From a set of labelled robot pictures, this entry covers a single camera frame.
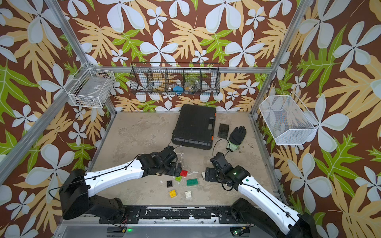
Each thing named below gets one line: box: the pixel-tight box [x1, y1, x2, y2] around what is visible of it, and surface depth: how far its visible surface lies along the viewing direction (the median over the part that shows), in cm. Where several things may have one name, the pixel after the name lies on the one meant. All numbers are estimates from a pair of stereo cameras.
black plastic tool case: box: [171, 104, 217, 151], surface depth 106 cm
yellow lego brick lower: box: [169, 189, 177, 198], surface depth 82 cm
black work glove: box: [226, 125, 247, 152], surface depth 107 cm
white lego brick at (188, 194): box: [185, 190, 192, 199], surface depth 81 cm
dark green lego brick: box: [186, 178, 199, 187], surface depth 86 cm
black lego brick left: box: [166, 180, 173, 188], surface depth 86 cm
